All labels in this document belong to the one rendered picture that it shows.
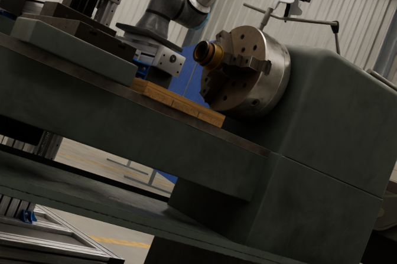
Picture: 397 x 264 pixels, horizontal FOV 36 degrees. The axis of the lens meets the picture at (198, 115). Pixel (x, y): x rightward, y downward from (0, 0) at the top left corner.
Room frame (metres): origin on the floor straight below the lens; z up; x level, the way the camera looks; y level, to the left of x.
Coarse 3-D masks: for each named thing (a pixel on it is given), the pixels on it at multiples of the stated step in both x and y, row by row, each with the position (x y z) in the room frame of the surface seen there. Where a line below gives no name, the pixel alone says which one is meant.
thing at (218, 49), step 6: (204, 42) 1.97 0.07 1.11; (198, 48) 2.00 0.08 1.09; (204, 48) 2.01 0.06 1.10; (210, 48) 1.95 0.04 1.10; (216, 48) 1.97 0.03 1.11; (222, 48) 1.99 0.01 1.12; (198, 54) 2.00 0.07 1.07; (204, 54) 1.95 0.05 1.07; (210, 54) 1.95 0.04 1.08; (216, 54) 1.96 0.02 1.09; (222, 54) 1.98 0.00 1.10; (198, 60) 1.96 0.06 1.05; (204, 60) 1.96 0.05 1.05; (210, 60) 1.96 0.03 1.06; (216, 60) 1.97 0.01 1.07; (204, 66) 1.98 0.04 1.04; (210, 66) 1.98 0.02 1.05; (216, 66) 1.98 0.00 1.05; (222, 66) 2.01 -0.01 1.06
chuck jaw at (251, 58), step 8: (224, 56) 1.97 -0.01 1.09; (232, 56) 1.98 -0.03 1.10; (240, 56) 1.96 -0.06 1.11; (248, 56) 1.95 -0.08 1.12; (224, 64) 1.98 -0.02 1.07; (232, 64) 1.96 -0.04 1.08; (240, 64) 1.96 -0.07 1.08; (248, 64) 1.93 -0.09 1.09; (256, 64) 1.95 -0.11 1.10; (264, 64) 1.95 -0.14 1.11; (264, 72) 1.95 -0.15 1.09
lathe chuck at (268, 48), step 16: (240, 32) 2.08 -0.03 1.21; (256, 32) 2.01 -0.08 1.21; (240, 48) 2.05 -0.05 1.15; (256, 48) 1.99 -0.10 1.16; (272, 48) 1.98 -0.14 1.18; (272, 64) 1.96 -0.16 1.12; (240, 80) 2.00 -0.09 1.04; (256, 80) 1.94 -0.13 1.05; (272, 80) 1.97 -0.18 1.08; (224, 96) 2.04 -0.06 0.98; (240, 96) 1.98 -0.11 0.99; (256, 96) 1.97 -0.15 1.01; (272, 96) 1.99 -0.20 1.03; (224, 112) 2.04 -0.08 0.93; (240, 112) 2.02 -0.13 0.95; (256, 112) 2.02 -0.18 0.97
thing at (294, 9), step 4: (296, 0) 2.07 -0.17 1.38; (288, 4) 2.08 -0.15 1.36; (292, 4) 2.09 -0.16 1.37; (296, 4) 2.08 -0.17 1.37; (288, 8) 2.09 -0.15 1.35; (292, 8) 2.09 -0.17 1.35; (296, 8) 2.09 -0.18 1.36; (300, 8) 2.08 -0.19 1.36; (288, 12) 2.10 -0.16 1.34; (292, 12) 2.10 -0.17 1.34; (296, 12) 2.09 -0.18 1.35; (300, 12) 2.08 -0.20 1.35; (284, 16) 2.11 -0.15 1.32; (288, 16) 2.11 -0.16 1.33
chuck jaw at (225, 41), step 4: (220, 32) 2.10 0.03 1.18; (224, 32) 2.09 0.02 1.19; (228, 32) 2.11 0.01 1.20; (216, 36) 2.11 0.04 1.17; (220, 36) 2.10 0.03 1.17; (224, 36) 2.08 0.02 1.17; (228, 36) 2.10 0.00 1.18; (216, 40) 2.07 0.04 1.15; (220, 40) 2.05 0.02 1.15; (224, 40) 2.07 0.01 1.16; (228, 40) 2.09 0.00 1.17; (216, 44) 2.03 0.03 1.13; (220, 44) 2.04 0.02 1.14; (224, 44) 2.06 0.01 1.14; (228, 44) 2.07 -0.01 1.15; (232, 44) 2.09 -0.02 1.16; (224, 48) 2.05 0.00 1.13; (228, 48) 2.06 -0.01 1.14; (232, 48) 2.08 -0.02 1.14; (224, 52) 2.04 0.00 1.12; (232, 52) 2.07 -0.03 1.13
